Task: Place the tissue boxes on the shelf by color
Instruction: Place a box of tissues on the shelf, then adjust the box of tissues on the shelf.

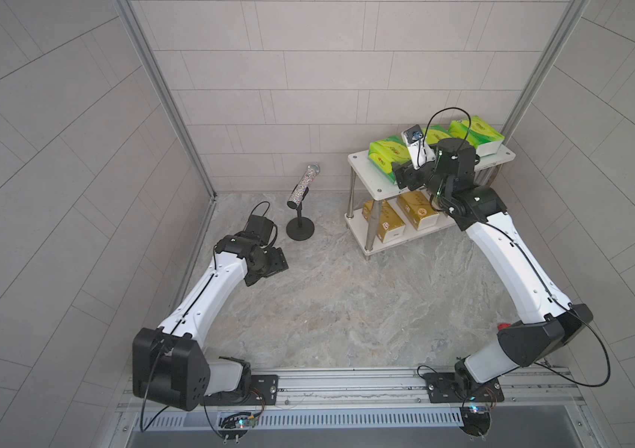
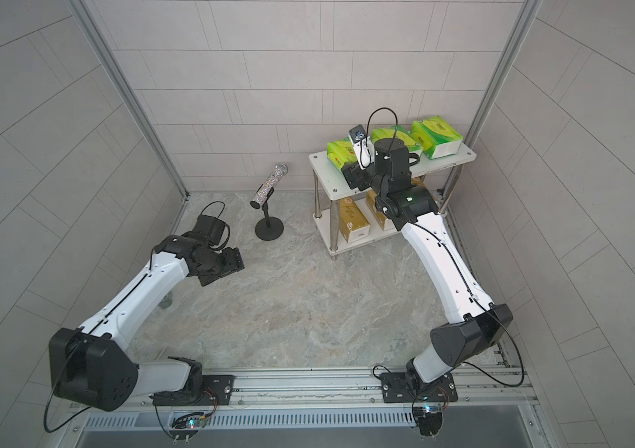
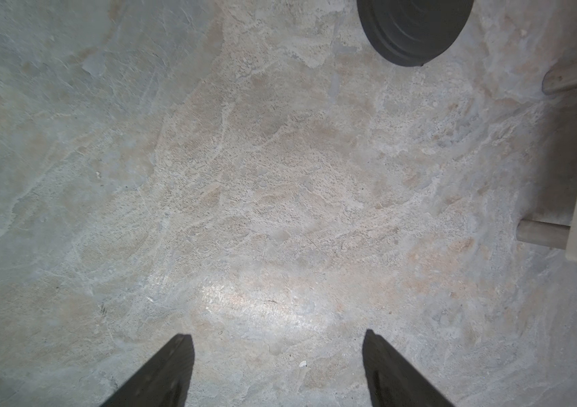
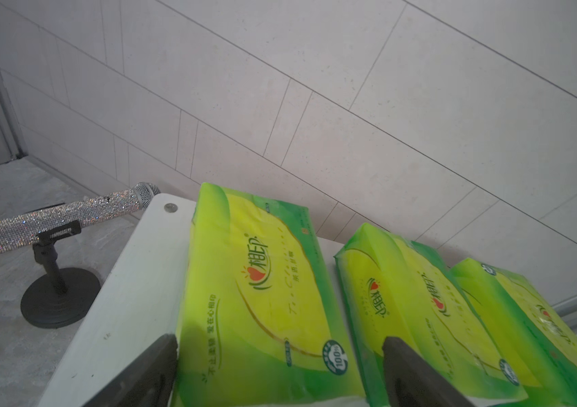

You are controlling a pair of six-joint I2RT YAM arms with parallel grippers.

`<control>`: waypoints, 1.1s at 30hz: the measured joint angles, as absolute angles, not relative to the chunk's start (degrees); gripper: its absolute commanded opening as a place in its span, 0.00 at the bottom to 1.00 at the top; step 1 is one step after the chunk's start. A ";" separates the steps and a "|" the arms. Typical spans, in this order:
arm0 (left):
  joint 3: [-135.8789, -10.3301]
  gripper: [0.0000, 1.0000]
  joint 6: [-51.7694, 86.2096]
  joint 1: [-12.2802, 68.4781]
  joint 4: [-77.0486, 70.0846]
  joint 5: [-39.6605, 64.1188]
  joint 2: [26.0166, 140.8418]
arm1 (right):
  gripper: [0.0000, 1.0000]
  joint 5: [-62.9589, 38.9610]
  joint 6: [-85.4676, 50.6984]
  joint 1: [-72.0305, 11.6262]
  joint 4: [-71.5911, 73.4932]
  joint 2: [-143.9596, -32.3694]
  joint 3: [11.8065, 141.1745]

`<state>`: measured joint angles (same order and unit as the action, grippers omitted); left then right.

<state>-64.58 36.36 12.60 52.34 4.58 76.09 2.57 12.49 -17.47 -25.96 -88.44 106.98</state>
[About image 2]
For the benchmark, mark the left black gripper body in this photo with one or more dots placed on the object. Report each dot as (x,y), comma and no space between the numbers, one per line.
(222,263)

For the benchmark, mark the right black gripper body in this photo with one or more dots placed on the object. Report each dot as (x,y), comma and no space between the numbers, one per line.
(385,185)

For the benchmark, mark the green tissue pack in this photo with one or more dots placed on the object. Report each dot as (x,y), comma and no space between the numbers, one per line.
(341,153)
(399,133)
(437,138)

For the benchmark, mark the gold tissue pack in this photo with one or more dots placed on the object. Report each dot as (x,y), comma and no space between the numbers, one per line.
(384,222)
(353,225)

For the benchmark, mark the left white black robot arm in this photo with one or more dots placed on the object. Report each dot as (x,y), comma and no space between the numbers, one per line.
(89,365)

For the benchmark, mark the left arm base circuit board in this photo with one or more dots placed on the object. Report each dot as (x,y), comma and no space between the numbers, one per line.
(184,428)

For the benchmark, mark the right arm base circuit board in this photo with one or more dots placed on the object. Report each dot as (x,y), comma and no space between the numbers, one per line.
(429,420)

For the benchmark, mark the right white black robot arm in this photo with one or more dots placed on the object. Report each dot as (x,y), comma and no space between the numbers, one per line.
(474,321)

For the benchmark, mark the white two-tier shelf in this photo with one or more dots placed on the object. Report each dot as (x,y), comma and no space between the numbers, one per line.
(331,187)

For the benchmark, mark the glitter microphone on black stand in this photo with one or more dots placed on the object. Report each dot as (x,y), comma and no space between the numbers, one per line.
(268,228)

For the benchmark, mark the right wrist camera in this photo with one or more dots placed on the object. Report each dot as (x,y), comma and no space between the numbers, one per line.
(363,147)

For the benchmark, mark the aluminium mounting rail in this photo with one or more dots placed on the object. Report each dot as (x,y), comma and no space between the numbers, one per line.
(363,387)

